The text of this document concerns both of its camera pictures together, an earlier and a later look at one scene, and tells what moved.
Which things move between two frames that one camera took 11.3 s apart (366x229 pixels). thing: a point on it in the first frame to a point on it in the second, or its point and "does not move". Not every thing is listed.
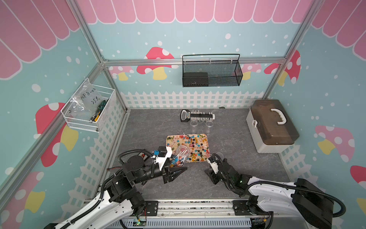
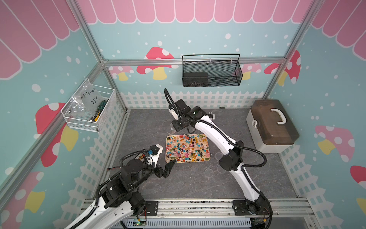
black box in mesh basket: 195,79 does not move
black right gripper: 212,175 to 176,127
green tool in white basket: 100,107 does not move
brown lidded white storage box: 271,127 does not move
